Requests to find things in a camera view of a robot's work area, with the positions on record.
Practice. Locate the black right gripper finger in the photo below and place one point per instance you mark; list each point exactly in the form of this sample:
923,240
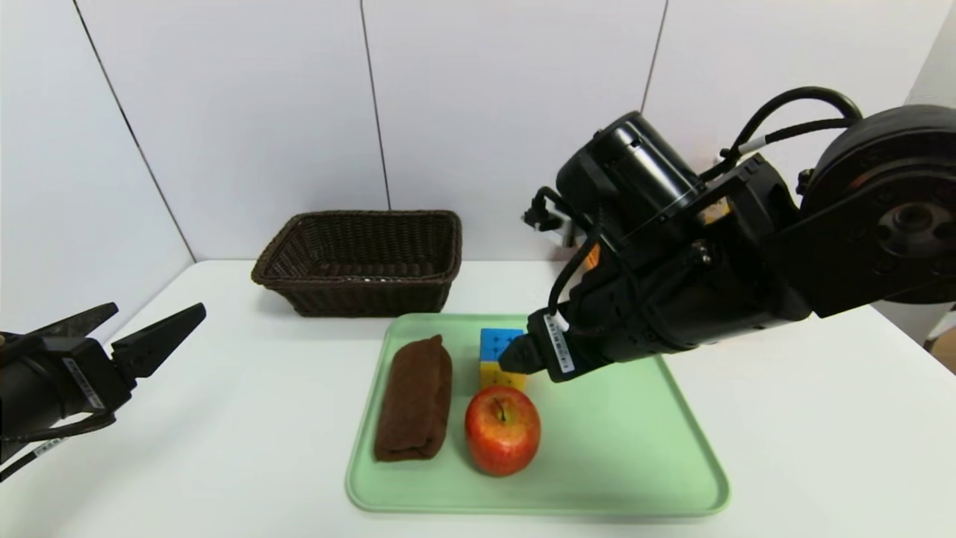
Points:
519,357

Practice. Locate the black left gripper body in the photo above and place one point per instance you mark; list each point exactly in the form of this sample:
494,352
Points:
88,379

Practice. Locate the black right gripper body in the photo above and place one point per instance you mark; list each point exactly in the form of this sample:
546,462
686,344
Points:
556,345

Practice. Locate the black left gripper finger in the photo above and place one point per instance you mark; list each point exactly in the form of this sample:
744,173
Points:
78,321
153,340

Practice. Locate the red apple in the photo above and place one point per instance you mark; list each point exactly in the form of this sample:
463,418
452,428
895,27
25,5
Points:
502,433

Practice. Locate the brown towel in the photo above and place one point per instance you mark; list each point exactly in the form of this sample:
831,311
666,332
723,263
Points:
414,396

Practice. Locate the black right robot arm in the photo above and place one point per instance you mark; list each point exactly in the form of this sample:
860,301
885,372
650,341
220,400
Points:
896,217

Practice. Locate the dark brown wicker basket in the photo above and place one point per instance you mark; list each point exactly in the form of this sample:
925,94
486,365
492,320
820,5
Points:
358,295

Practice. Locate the colourful puzzle cube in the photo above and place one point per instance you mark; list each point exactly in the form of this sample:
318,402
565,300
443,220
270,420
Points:
493,347

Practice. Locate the light green plastic tray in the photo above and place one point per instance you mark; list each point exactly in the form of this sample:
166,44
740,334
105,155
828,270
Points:
597,448

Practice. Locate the white background object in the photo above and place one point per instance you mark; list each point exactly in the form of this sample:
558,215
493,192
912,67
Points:
945,329

